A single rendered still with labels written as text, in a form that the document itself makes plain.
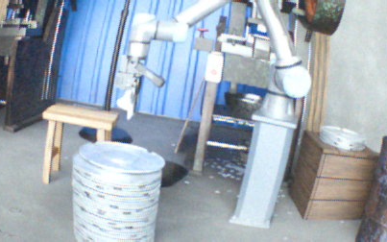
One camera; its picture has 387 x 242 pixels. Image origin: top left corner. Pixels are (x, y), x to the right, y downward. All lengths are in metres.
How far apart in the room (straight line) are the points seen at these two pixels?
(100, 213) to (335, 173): 1.06
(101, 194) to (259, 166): 0.70
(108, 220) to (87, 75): 2.69
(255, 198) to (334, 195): 0.42
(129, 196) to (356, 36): 3.06
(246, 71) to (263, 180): 0.75
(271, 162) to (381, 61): 2.58
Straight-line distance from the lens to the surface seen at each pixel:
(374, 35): 3.95
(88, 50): 3.77
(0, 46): 2.72
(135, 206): 1.22
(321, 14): 2.28
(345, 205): 1.91
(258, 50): 2.28
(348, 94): 3.83
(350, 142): 1.88
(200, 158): 2.23
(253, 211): 1.70
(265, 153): 1.62
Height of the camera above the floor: 0.69
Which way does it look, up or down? 11 degrees down
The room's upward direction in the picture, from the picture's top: 9 degrees clockwise
